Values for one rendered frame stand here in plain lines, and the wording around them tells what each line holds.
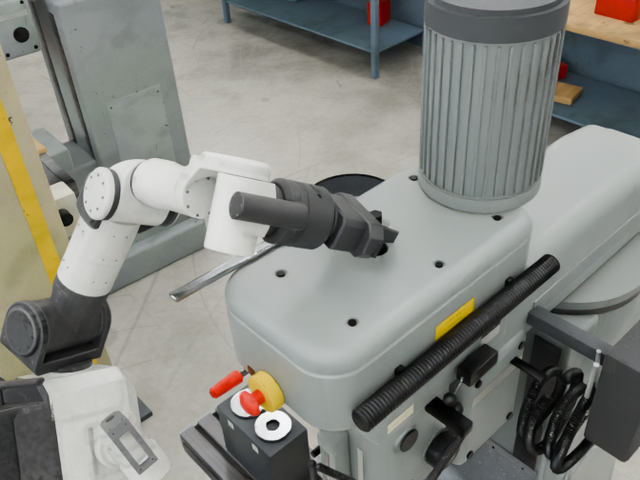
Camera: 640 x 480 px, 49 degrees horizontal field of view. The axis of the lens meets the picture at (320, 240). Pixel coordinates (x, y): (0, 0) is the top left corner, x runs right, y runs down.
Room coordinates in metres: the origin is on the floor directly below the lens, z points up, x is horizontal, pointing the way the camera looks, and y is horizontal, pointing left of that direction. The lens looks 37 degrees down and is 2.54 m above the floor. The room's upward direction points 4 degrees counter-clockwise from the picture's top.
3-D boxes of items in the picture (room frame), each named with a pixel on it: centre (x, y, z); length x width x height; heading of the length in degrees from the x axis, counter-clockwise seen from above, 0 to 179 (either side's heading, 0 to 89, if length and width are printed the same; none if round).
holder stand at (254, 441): (1.13, 0.18, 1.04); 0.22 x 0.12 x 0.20; 40
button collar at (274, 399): (0.67, 0.09, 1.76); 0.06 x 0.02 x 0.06; 41
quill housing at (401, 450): (0.82, -0.09, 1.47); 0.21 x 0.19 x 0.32; 41
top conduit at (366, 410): (0.73, -0.20, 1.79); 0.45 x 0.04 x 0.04; 131
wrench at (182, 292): (0.81, 0.12, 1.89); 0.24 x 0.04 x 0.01; 129
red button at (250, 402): (0.65, 0.11, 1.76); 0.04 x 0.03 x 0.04; 41
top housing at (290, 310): (0.83, -0.09, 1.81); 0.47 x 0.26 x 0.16; 131
